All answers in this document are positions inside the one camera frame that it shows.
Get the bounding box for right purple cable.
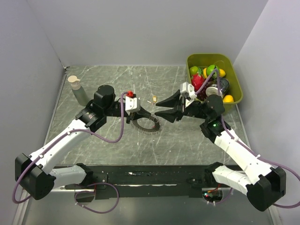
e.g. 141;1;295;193
195;68;300;209

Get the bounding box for yellow banana toy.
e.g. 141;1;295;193
223;95;234;103

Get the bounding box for green watermelon toy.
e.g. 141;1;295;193
206;64;219;76

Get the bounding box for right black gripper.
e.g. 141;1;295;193
154;89;210;123

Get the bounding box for olive green plastic bin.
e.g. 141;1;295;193
186;53;243;115

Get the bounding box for yellow lemon toy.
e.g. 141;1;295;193
219;69;226;77

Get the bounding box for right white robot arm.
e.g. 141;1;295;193
155;91;286;211

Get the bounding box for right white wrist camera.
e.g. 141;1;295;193
180;82;197;108

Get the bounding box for black mounting base plate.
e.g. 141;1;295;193
65;165;228;200

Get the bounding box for grey bottle with beige cap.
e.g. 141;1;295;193
67;75;89;106

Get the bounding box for dark grapes toy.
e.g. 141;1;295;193
197;80;213;101

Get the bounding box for black tin can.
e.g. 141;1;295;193
205;77;230;98

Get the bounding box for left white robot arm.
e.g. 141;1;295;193
15;85;160;200

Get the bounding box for green lime toy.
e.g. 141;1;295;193
189;66;198;75

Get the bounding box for red dragon fruit toy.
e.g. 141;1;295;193
191;73;206;91

